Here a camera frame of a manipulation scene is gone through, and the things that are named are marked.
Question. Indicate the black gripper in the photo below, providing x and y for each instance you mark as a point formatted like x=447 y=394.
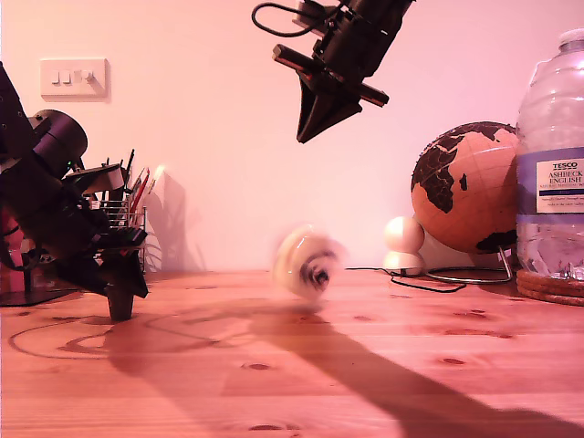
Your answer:
x=351 y=55

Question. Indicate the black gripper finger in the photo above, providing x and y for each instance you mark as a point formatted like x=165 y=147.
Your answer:
x=98 y=274
x=134 y=269

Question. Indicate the white mug with blue print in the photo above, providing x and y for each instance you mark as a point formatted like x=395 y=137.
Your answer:
x=296 y=260

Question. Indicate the black flat mat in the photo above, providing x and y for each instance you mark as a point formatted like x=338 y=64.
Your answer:
x=45 y=296

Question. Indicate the red pencil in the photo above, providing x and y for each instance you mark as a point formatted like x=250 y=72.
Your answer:
x=141 y=184

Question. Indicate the pink snack packet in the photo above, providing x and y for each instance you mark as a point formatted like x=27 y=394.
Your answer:
x=11 y=278

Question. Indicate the white-tipped brush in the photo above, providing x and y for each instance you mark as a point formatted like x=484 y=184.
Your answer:
x=157 y=177

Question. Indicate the black pencil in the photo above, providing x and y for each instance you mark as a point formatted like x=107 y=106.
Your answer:
x=131 y=164

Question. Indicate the white round table device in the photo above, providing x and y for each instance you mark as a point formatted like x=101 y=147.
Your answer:
x=401 y=236

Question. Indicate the cork globe with dark continents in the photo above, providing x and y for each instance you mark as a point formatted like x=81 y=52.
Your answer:
x=474 y=191

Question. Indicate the large clear water bottle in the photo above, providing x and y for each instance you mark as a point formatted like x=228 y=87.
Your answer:
x=547 y=137

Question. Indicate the round cork coaster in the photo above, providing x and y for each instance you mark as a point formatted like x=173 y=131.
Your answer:
x=547 y=290
x=547 y=298
x=547 y=282

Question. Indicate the arm grey camera box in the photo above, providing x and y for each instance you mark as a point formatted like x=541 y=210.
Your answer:
x=102 y=179
x=305 y=10

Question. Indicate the white wall switch plate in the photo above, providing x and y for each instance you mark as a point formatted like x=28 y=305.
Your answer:
x=75 y=86

